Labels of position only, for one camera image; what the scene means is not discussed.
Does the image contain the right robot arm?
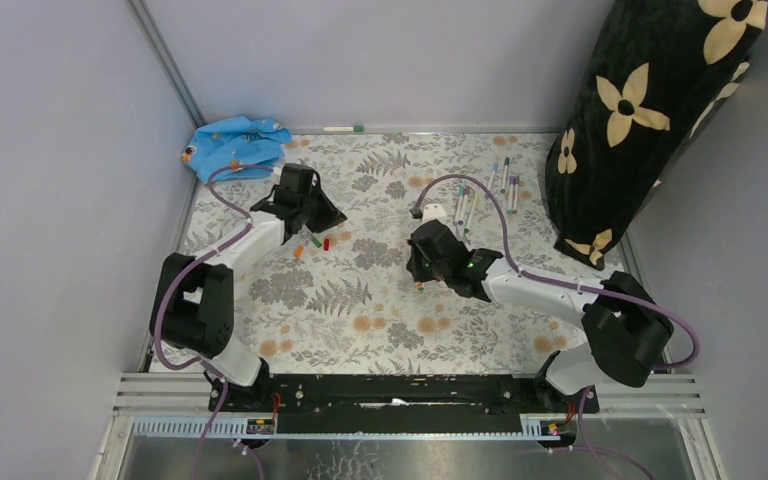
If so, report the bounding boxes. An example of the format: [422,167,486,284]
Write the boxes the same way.
[406,220,674,412]

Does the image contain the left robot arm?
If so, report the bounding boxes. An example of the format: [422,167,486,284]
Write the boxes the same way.
[149,163,346,411]

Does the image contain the floral table mat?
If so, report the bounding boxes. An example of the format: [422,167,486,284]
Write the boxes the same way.
[234,133,597,374]

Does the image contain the blue patterned cloth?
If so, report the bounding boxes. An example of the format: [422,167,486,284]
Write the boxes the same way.
[180,116,293,184]

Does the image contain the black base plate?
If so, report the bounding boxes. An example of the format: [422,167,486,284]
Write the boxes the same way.
[208,374,600,434]

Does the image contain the black floral plush pillow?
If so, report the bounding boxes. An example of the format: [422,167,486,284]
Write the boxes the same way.
[544,0,768,270]

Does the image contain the light blue cap marker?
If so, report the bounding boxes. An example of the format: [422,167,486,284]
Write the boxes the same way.
[486,161,499,191]

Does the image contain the pale yellow cap marker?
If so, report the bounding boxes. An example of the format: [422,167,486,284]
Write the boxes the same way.
[463,193,482,235]

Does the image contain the green-capped marker by wall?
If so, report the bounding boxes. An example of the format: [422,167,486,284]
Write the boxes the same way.
[322,125,365,133]

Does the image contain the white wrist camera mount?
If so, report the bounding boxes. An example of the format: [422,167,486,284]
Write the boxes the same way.
[420,204,448,224]

